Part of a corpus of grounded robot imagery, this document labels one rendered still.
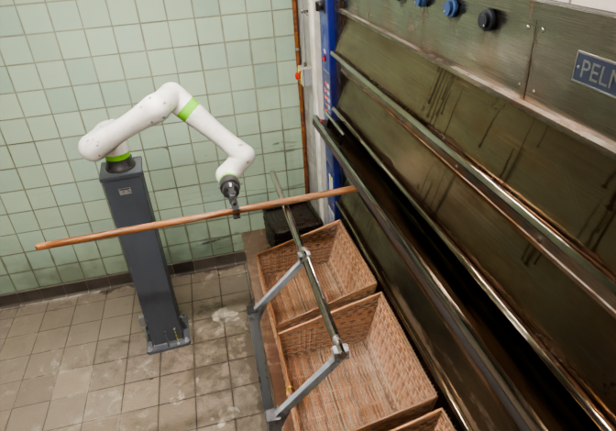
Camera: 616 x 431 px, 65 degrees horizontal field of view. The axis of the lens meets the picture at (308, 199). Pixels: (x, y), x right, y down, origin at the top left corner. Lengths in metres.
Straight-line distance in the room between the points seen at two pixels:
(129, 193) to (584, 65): 2.17
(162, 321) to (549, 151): 2.53
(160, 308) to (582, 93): 2.58
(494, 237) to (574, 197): 0.32
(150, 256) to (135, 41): 1.24
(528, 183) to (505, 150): 0.11
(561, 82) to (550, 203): 0.22
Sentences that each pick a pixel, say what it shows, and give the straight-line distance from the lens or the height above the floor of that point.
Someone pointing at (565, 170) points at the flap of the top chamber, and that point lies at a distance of 1.03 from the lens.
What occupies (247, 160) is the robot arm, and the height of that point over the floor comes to 1.27.
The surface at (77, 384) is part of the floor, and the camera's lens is 3.28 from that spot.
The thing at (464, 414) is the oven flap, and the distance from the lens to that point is 1.65.
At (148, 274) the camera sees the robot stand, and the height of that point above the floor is 0.56.
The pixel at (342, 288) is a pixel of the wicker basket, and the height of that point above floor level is 0.60.
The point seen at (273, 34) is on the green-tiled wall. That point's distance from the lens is 3.14.
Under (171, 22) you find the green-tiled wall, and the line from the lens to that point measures 3.08.
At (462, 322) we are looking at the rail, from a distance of 1.19.
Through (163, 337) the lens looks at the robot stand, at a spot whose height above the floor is 0.08.
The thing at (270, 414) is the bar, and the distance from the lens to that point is 1.62.
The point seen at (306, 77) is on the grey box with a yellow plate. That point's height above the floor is 1.46.
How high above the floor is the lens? 2.26
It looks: 30 degrees down
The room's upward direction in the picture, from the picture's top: 4 degrees counter-clockwise
